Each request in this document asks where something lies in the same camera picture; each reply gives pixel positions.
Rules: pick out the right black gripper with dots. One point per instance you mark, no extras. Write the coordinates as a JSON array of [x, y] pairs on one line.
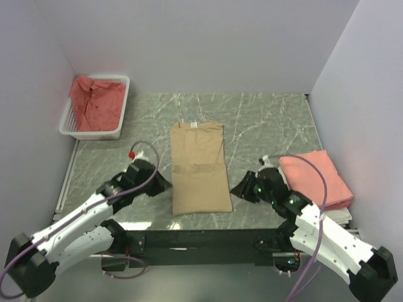
[[242, 190]]

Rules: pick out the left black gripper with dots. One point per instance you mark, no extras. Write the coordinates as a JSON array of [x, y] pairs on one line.
[[162, 184]]

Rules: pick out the beige t shirt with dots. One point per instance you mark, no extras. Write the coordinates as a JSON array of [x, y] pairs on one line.
[[198, 169]]

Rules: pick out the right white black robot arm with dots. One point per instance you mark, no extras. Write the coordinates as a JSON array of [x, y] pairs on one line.
[[370, 273]]

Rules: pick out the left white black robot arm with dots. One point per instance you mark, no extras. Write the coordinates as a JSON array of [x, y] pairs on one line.
[[33, 262]]

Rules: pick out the black base beam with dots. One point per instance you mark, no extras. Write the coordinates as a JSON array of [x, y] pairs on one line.
[[201, 245]]

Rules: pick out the folded pink t shirt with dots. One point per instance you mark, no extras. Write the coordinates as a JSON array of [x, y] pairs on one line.
[[314, 175]]

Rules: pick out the folded white t shirt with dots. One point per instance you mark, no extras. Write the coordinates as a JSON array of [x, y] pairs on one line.
[[340, 216]]

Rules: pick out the crumpled pink t shirt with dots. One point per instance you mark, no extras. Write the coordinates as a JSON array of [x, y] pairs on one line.
[[97, 104]]

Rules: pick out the white plastic basket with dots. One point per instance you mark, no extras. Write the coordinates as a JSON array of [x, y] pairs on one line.
[[68, 120]]

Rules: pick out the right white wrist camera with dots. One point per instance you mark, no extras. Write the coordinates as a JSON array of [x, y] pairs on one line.
[[265, 163]]

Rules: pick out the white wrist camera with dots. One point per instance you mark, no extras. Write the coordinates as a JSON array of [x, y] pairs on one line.
[[265, 163], [140, 155]]

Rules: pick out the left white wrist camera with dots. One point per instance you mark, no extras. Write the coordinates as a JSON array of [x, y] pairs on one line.
[[140, 155]]

